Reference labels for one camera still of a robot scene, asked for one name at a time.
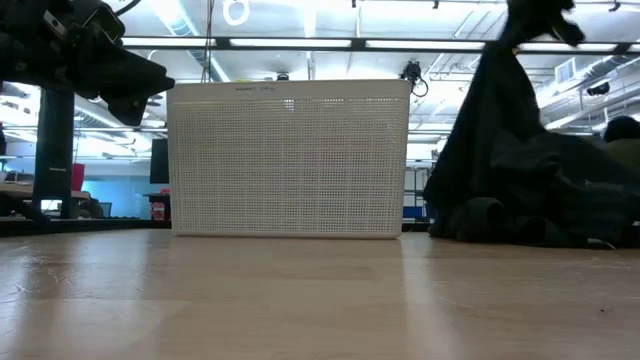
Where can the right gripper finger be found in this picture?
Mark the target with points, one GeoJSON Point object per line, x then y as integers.
{"type": "Point", "coordinates": [569, 31]}

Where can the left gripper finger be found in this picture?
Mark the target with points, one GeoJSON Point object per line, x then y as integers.
{"type": "Point", "coordinates": [130, 75]}
{"type": "Point", "coordinates": [130, 110]}

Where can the black garment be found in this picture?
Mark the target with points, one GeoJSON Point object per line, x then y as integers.
{"type": "Point", "coordinates": [500, 175]}

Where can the white perforated plastic laundry basket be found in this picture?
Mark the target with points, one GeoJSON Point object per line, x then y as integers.
{"type": "Point", "coordinates": [285, 165]}

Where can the ceiling air vent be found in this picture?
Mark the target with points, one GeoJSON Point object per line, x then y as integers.
{"type": "Point", "coordinates": [565, 70]}

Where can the black monitor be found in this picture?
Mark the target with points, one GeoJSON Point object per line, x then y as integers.
{"type": "Point", "coordinates": [159, 160]}

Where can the black ceiling dome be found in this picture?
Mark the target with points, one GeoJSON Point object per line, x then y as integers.
{"type": "Point", "coordinates": [598, 89]}

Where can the red bin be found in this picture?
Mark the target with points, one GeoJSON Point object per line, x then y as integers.
{"type": "Point", "coordinates": [78, 177]}

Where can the red white box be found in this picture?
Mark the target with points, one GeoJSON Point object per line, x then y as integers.
{"type": "Point", "coordinates": [159, 210]}

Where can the person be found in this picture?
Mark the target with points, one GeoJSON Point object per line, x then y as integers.
{"type": "Point", "coordinates": [622, 131]}

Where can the black ceiling-mounted device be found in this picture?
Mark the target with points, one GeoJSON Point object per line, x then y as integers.
{"type": "Point", "coordinates": [412, 74]}

